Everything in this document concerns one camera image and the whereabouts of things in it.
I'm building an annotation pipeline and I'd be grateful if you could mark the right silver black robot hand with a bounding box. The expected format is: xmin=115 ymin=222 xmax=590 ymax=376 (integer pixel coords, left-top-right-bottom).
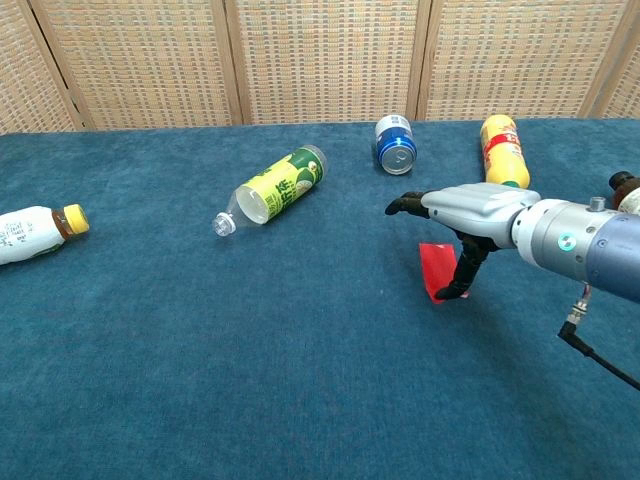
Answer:
xmin=384 ymin=182 xmax=543 ymax=302

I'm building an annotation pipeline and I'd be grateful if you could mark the yellow juice bottle green cap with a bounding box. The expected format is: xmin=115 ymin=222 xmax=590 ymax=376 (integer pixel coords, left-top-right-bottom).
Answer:
xmin=479 ymin=114 xmax=532 ymax=190

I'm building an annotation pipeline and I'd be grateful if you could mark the blue aluminium drink can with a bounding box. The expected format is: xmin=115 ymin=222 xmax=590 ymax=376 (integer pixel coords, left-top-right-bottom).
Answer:
xmin=374 ymin=114 xmax=419 ymax=176

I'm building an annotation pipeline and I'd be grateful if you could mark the woven folding screen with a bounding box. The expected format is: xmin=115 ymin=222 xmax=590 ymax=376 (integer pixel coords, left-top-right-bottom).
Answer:
xmin=0 ymin=0 xmax=640 ymax=135

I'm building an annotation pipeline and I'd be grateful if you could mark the white label yellow cap bottle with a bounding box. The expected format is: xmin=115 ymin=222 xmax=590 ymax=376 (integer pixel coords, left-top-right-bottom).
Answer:
xmin=0 ymin=203 xmax=91 ymax=267

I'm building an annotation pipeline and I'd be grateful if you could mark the blue table cloth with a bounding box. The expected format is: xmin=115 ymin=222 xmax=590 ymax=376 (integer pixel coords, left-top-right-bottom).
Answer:
xmin=0 ymin=118 xmax=640 ymax=480

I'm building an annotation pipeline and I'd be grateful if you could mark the red rectangular marker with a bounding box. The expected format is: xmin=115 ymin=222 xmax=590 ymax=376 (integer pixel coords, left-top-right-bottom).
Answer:
xmin=418 ymin=242 xmax=471 ymax=304

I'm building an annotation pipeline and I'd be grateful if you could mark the brown bottle black cap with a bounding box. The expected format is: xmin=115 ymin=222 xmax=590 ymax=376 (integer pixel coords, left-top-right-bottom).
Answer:
xmin=607 ymin=170 xmax=640 ymax=216

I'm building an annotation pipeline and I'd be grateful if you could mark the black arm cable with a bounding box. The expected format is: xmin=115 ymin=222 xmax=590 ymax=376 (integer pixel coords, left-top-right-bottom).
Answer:
xmin=557 ymin=282 xmax=640 ymax=392

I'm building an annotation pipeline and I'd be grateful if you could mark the empty green label plastic bottle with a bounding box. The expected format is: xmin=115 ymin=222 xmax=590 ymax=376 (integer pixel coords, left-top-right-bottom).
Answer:
xmin=210 ymin=144 xmax=329 ymax=239

